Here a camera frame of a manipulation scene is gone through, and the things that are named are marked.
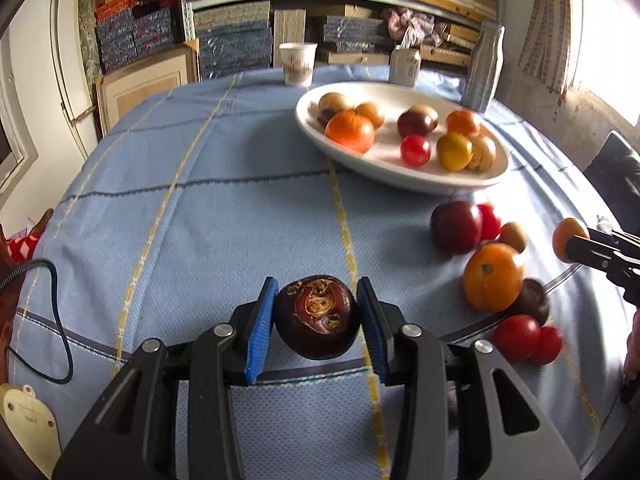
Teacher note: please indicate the small tan fruit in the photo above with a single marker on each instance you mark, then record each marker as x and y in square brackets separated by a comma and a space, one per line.
[373, 112]

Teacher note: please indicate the person's right hand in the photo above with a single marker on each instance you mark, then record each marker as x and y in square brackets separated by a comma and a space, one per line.
[632, 361]

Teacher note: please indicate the red cherry tomato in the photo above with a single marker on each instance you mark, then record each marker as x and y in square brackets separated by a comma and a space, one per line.
[415, 151]

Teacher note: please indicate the silver metal bottle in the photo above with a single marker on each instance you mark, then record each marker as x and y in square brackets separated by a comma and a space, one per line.
[485, 68]

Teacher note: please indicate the small red tomato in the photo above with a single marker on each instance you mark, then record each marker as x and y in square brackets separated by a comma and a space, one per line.
[549, 346]

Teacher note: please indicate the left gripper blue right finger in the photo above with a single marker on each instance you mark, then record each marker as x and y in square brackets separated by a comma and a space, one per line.
[376, 330]

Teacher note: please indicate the orange tangerine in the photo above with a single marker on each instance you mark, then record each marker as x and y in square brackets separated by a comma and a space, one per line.
[493, 277]

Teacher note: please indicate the black cushion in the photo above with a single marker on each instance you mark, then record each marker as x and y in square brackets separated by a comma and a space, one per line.
[614, 173]

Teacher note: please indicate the small orange kumquat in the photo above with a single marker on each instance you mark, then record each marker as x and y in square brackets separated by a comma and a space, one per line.
[563, 233]

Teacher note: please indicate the pink crumpled cloth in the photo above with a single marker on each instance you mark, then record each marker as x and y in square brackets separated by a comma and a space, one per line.
[412, 30]

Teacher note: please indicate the white drink can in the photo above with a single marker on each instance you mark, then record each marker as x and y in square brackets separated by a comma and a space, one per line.
[405, 67]

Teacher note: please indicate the yellow orange citrus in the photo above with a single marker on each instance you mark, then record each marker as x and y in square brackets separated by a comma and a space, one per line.
[454, 151]

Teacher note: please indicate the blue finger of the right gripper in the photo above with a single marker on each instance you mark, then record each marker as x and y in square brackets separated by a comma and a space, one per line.
[606, 238]
[594, 254]

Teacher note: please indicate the metal storage shelf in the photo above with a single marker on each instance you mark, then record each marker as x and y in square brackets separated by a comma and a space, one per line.
[237, 35]

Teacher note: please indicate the dark red plum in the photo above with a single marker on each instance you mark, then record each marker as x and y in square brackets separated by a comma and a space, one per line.
[456, 227]

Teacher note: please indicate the large yellow passion fruit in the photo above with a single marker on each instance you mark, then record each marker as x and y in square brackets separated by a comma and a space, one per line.
[330, 104]

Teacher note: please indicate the framed cardboard panel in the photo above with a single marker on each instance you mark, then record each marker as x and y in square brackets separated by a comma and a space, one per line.
[120, 91]

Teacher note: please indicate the tan potato-like fruit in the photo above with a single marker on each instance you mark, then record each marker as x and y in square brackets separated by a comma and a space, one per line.
[484, 152]

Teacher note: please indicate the orange mandarin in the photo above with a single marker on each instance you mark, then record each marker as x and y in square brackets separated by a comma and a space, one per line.
[351, 130]

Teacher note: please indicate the white paper cup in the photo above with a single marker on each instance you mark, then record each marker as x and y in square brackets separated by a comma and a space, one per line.
[297, 59]

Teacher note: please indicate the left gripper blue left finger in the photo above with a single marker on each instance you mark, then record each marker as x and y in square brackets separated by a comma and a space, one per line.
[258, 329]

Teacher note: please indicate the blue checked tablecloth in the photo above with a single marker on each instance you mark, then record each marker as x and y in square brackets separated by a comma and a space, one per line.
[199, 194]

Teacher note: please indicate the cream wooden board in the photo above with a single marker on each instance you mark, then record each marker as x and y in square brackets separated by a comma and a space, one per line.
[32, 425]

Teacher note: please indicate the dark brown mangosteen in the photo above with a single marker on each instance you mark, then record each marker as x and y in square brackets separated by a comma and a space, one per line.
[317, 317]

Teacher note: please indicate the dark plum on table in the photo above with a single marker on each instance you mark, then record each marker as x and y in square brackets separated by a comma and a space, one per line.
[409, 123]

